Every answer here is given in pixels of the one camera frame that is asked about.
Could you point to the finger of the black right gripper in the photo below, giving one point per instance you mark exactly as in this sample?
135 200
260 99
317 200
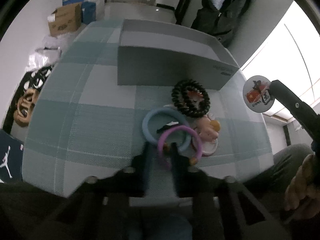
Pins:
300 110

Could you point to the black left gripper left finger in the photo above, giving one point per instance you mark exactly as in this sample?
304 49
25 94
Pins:
141 164

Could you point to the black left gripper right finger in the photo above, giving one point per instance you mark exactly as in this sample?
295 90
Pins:
184 175

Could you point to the black white hair clip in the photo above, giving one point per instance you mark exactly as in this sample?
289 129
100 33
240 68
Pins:
167 126

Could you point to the right hand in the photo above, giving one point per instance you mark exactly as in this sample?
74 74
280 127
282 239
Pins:
302 194

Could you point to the small orange figurine clip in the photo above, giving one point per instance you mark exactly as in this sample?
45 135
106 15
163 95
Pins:
195 97

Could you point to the grey open cardboard box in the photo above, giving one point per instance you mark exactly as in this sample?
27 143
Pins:
154 53

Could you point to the dark blue Jordan box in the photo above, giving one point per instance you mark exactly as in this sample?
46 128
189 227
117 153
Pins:
11 155

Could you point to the brown shoes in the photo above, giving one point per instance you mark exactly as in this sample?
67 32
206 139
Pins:
25 107

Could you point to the black hanging jacket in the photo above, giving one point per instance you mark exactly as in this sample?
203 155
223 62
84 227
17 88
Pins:
220 18

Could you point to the black white sneakers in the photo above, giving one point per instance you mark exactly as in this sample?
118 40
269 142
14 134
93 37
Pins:
37 78

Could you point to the white plastic bag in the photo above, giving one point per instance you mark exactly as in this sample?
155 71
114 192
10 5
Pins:
43 57

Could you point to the clear plastic bag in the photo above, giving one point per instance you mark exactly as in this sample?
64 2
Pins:
61 41

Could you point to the brown cardboard box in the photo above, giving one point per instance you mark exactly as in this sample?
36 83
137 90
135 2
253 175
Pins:
65 19

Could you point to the blue shoe box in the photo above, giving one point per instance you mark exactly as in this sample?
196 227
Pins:
88 8

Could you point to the white bag with clothes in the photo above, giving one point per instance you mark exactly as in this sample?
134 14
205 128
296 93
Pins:
100 6

